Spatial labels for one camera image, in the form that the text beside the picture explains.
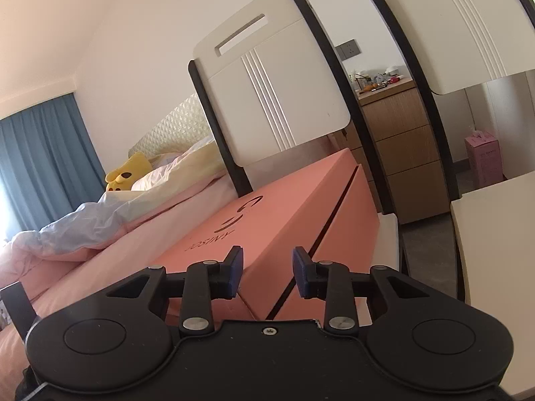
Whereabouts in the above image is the salmon pink box lid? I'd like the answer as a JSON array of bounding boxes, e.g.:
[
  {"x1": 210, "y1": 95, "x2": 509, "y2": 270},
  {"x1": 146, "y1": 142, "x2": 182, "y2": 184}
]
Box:
[{"x1": 156, "y1": 150, "x2": 357, "y2": 319}]

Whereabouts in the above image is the clutter on cabinet top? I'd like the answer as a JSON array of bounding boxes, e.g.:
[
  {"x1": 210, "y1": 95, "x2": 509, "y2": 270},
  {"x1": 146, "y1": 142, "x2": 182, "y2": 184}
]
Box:
[{"x1": 349, "y1": 66, "x2": 405, "y2": 94}]

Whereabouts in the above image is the pink bed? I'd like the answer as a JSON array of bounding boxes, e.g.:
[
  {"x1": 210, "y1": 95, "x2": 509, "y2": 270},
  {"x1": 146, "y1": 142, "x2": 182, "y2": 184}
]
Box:
[{"x1": 0, "y1": 172, "x2": 235, "y2": 401}]

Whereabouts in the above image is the pastel duvet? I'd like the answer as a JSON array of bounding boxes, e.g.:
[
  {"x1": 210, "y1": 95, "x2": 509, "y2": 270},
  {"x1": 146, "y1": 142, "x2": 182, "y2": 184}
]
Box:
[{"x1": 1, "y1": 136, "x2": 225, "y2": 297}]

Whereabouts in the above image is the yellow plush toy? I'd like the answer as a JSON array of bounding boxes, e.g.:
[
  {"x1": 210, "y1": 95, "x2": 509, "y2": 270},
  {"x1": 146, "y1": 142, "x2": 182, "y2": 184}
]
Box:
[{"x1": 105, "y1": 152, "x2": 152, "y2": 192}]

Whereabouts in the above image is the blue curtain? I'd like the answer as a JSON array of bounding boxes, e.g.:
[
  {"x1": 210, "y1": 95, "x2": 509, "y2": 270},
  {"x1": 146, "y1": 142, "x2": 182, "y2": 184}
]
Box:
[{"x1": 1, "y1": 93, "x2": 104, "y2": 240}]

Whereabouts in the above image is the wooden drawer cabinet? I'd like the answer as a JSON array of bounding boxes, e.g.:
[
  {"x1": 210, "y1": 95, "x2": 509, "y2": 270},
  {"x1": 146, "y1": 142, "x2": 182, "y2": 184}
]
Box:
[{"x1": 329, "y1": 78, "x2": 452, "y2": 226}]

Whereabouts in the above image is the quilted cream headboard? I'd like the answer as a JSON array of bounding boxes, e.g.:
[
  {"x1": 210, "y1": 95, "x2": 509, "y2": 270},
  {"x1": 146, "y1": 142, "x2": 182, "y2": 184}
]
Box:
[{"x1": 128, "y1": 93, "x2": 211, "y2": 157}]

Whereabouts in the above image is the pink gift box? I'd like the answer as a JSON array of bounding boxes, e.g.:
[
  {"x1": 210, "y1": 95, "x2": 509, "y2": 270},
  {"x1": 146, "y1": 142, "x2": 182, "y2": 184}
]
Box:
[{"x1": 464, "y1": 130, "x2": 503, "y2": 188}]

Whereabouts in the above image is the left white folding chair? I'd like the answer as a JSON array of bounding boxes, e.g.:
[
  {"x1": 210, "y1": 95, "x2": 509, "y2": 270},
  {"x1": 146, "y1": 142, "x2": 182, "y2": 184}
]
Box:
[{"x1": 189, "y1": 0, "x2": 401, "y2": 268}]

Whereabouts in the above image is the white folding chair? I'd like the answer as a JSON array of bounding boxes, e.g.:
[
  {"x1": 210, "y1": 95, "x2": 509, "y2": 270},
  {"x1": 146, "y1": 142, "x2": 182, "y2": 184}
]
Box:
[
  {"x1": 189, "y1": 0, "x2": 401, "y2": 268},
  {"x1": 350, "y1": 0, "x2": 535, "y2": 306}
]

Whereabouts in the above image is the right white folding chair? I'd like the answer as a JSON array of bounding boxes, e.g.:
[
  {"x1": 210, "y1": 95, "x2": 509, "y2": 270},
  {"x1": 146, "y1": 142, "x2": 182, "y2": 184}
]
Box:
[{"x1": 350, "y1": 0, "x2": 535, "y2": 306}]

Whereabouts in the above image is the grey wall socket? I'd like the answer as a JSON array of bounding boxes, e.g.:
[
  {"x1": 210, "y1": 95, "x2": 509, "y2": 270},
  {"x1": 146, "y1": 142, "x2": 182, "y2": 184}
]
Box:
[{"x1": 335, "y1": 39, "x2": 362, "y2": 61}]

